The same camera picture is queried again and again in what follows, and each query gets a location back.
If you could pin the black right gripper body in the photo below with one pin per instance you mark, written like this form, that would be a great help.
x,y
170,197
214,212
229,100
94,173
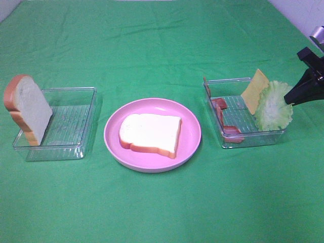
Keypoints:
x,y
314,63

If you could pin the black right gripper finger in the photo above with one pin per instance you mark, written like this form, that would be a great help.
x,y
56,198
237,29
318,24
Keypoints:
x,y
308,88

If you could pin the green lettuce leaf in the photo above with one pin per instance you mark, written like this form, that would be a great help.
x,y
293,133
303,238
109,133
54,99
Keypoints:
x,y
272,112

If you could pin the yellow cheese slice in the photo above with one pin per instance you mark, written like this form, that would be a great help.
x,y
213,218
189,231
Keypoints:
x,y
251,95

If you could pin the bacon strip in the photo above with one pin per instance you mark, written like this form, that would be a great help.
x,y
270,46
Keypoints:
x,y
216,102
229,130

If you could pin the bread slice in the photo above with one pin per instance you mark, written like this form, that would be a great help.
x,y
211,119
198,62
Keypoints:
x,y
151,133
28,107

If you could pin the right clear plastic container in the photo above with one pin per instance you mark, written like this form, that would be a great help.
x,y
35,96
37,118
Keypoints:
x,y
233,123

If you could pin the clear plastic container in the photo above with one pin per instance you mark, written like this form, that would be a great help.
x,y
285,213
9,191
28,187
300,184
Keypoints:
x,y
71,129
233,123

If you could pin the green tablecloth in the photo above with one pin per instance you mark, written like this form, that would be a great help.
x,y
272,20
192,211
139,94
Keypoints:
x,y
134,50

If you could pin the pink round plate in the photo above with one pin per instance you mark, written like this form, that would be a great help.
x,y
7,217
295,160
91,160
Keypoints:
x,y
189,139

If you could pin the left clear plastic container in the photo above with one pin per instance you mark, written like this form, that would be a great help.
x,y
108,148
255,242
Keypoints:
x,y
71,129

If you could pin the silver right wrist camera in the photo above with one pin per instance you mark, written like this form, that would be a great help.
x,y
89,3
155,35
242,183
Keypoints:
x,y
317,36

